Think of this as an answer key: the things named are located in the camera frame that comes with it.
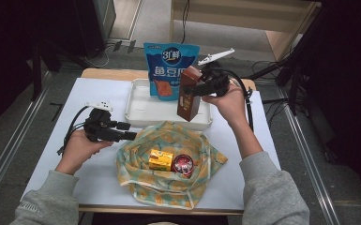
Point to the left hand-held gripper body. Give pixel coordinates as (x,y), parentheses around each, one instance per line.
(98,125)

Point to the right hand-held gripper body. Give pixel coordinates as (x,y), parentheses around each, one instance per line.
(217,81)

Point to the brown drink carton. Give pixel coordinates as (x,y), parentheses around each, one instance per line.
(189,108)

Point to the white plastic tray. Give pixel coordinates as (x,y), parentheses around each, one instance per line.
(150,109)

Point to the blue snack pouch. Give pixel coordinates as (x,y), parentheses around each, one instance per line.
(168,68)

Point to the yellow drink carton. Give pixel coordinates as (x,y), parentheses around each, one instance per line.
(160,160)

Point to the floral fabric tote bag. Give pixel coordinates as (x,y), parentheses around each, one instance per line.
(156,187)

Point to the person's right hand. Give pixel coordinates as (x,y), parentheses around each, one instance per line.
(233,106)

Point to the person's left hand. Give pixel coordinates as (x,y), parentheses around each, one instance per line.
(78,150)

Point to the white table cover sheet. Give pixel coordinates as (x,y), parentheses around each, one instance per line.
(75,93)

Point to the wooden table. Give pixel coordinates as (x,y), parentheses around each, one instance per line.
(112,74)

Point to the red round can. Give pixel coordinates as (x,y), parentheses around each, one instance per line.
(183,164)

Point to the light wooden shelf unit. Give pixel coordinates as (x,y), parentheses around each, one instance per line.
(240,15)

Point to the black tripod stand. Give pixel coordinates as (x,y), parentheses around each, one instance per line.
(293,78)

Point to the black metal stand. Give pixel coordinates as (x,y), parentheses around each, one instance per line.
(37,72)

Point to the grey cabinet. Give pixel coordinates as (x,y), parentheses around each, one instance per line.
(104,18)

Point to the metal floor rail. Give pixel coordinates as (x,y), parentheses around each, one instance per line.
(309,162)
(15,137)

